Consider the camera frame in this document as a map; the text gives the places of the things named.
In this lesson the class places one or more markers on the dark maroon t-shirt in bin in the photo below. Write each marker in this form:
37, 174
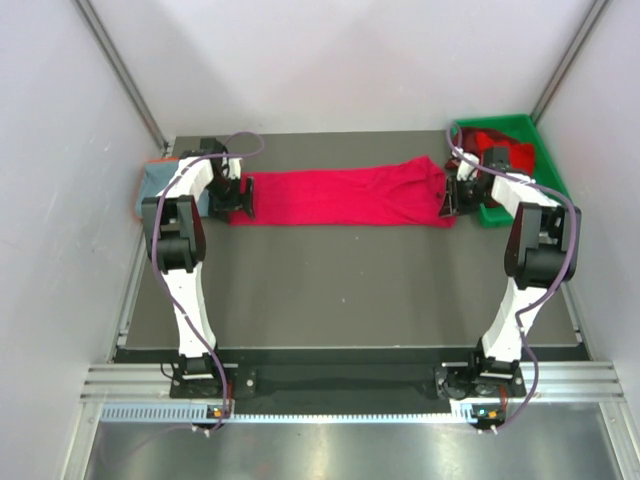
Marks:
470, 137

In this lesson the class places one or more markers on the folded orange t-shirt under blue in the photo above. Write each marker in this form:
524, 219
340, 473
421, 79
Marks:
154, 178

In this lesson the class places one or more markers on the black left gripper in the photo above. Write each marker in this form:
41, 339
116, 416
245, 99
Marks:
235, 203

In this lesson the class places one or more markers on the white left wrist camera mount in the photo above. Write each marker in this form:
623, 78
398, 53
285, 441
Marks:
231, 168

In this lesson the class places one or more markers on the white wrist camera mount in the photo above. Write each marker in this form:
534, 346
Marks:
231, 168
467, 168

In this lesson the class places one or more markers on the right aluminium corner post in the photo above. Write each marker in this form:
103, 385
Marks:
578, 41

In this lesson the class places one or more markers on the left aluminium corner post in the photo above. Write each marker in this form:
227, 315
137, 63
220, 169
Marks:
103, 39

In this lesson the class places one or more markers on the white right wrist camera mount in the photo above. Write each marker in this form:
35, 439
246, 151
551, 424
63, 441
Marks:
467, 168

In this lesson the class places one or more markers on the green plastic bin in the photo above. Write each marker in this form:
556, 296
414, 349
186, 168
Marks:
520, 127

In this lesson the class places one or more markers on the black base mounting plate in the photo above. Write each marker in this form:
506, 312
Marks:
337, 390

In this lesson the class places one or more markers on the bright red t-shirt in bin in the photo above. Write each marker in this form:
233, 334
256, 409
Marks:
521, 155

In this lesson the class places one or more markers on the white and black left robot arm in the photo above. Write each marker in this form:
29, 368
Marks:
176, 247

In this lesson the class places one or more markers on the aluminium corner post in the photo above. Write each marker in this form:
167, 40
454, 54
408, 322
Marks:
578, 41
103, 39

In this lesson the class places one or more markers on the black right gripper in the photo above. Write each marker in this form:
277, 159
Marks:
452, 200

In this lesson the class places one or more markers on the aluminium front frame rail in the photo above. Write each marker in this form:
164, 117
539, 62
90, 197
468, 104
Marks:
556, 382

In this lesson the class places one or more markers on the crimson red t-shirt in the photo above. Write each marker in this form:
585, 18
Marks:
409, 193

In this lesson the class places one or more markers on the folded blue-grey t-shirt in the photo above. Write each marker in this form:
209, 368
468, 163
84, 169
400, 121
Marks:
194, 172

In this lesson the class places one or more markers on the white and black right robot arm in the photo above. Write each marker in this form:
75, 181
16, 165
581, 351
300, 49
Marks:
540, 255

